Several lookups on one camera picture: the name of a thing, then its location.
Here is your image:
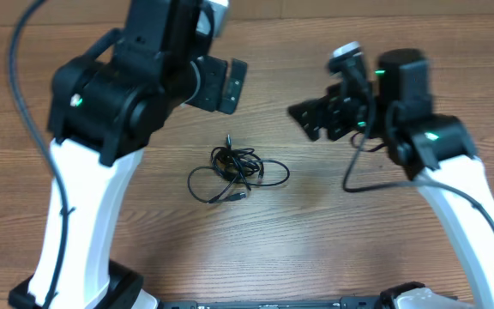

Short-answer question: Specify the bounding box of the thin black cable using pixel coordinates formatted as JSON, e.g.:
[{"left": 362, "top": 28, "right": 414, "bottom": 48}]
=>
[{"left": 186, "top": 133, "right": 291, "bottom": 205}]

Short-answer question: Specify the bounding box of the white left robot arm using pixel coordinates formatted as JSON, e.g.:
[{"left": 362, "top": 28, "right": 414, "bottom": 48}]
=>
[{"left": 7, "top": 0, "right": 247, "bottom": 309}]

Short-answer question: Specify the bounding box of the black usb cable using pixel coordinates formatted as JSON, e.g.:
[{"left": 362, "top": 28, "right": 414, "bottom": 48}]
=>
[{"left": 207, "top": 146, "right": 266, "bottom": 205}]

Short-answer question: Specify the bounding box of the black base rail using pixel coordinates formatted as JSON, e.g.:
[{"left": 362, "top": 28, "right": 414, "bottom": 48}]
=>
[{"left": 77, "top": 281, "right": 461, "bottom": 309}]

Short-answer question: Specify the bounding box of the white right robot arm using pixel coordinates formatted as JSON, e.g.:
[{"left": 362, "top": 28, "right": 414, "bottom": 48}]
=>
[{"left": 288, "top": 43, "right": 494, "bottom": 308}]

